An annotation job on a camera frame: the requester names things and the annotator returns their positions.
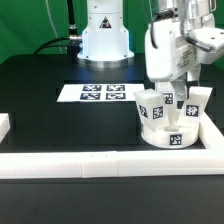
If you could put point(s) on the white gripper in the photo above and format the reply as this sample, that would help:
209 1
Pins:
168 56

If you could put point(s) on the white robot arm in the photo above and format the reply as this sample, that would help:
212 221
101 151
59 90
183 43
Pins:
105 40

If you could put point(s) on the white marker sheet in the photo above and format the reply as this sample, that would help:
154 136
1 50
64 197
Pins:
99 92

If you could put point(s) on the white U-shaped fence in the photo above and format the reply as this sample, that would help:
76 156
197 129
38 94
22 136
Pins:
205 161

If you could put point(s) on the white fence piece left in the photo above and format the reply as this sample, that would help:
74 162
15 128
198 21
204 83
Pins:
4 125

